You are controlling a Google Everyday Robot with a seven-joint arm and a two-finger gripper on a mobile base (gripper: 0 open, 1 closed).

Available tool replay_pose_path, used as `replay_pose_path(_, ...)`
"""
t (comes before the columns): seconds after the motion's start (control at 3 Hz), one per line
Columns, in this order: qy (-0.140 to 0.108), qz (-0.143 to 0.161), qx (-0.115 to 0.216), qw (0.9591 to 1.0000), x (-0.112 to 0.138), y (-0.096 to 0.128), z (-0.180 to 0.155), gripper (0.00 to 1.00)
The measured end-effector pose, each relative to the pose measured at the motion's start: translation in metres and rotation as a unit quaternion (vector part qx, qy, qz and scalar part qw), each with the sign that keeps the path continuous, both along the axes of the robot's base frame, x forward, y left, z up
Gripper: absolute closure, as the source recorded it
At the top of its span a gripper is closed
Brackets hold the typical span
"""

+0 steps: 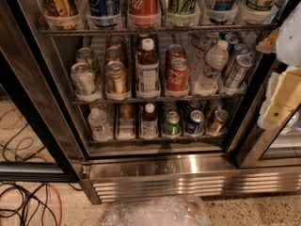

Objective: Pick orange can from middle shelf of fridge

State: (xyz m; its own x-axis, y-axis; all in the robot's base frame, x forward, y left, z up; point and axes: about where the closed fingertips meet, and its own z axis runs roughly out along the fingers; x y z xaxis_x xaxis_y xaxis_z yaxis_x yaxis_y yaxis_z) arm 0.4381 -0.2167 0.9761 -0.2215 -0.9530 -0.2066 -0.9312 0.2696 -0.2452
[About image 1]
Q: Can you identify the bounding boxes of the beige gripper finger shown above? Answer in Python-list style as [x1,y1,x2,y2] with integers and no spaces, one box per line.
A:
[256,28,279,54]
[257,67,301,130]

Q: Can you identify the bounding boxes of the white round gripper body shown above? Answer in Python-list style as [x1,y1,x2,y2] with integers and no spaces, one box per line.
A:
[276,2,301,67]

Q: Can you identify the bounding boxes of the orange soda can front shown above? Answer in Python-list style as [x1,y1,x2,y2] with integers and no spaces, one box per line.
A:
[105,61,127,94]

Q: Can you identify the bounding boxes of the orange soda can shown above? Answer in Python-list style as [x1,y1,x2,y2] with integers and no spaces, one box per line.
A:
[108,36,126,50]
[104,46,125,63]
[105,61,127,94]

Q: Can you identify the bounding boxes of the silver energy can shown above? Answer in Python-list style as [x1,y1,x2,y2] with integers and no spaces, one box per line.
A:
[225,32,242,45]
[224,55,253,89]
[224,43,251,77]

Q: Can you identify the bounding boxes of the silver energy can front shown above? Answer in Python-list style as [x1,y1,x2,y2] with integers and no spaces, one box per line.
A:
[224,55,253,89]

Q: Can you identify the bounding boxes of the silver energy can rear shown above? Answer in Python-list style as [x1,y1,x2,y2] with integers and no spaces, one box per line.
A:
[225,32,242,45]

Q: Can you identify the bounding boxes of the clear water bottle middle shelf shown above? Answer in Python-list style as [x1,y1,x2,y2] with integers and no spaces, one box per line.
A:
[198,40,229,89]

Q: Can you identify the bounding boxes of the clear water bottle shelf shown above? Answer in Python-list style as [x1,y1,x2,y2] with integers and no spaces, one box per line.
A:
[198,40,229,89]
[88,107,112,141]

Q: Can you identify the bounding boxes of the right glass fridge door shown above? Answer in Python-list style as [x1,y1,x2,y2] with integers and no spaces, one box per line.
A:
[228,56,301,169]

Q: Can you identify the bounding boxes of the glass fridge door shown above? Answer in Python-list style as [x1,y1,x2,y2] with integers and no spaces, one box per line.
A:
[0,0,85,183]
[228,56,301,169]

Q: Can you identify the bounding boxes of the orange brown can bottom shelf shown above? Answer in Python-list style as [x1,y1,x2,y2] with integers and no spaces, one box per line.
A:
[207,109,229,136]

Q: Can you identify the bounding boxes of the red cola can rear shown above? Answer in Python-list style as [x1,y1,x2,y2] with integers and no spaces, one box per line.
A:
[166,44,186,63]

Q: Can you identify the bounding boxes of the blue can bottom shelf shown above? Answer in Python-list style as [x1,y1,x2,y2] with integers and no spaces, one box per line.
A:
[185,110,204,136]

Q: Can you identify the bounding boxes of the red cola can front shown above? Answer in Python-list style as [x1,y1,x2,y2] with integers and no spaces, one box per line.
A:
[166,57,190,91]

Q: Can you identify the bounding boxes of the green can bottom shelf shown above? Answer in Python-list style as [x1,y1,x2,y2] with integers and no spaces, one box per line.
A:
[163,111,180,136]

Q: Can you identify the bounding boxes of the brown tea bottle middle shelf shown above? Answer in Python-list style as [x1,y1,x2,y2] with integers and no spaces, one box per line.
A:
[137,39,159,93]

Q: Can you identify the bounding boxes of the brown tea bottle shelf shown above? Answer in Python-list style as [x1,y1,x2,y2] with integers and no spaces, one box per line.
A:
[140,103,158,139]
[137,39,159,93]

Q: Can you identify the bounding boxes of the red cola can top shelf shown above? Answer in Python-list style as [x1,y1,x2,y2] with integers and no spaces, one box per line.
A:
[130,0,159,27]

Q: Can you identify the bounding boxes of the brown tea bottle bottom shelf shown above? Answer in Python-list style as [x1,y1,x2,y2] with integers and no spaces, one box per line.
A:
[140,103,158,139]

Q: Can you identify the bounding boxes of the orange soda can rear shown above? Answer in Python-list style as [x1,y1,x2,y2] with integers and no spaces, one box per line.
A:
[108,36,126,50]

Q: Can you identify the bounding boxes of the white green can rear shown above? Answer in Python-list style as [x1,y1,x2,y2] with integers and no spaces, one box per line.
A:
[76,47,98,72]

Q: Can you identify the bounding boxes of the clear water bottle bottom shelf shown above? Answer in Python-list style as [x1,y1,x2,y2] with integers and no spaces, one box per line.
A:
[88,107,112,141]

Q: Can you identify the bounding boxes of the white green can front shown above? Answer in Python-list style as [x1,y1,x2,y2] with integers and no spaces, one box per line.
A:
[71,62,99,96]

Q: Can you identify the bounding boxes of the steel fridge vent grille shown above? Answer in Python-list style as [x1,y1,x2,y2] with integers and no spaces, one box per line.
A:
[80,154,301,204]

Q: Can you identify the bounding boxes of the yellow can top shelf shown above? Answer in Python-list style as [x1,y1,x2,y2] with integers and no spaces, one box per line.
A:
[44,0,78,18]

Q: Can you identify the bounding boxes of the left glass fridge door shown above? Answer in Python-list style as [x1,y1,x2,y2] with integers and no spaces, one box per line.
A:
[0,0,85,183]

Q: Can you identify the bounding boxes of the clear plastic bag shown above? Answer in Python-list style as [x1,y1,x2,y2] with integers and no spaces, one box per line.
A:
[101,196,212,226]

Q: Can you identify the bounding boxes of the middle wire shelf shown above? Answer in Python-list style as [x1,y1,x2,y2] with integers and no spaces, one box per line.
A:
[71,92,245,105]

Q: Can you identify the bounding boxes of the wire shelf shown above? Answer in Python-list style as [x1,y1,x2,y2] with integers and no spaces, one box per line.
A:
[71,92,245,105]
[40,23,277,37]

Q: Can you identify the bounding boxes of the top wire shelf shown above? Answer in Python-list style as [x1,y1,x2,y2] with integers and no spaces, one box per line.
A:
[40,23,277,37]

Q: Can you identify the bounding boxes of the black and orange cables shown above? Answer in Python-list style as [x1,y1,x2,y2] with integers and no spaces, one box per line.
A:
[0,106,83,226]

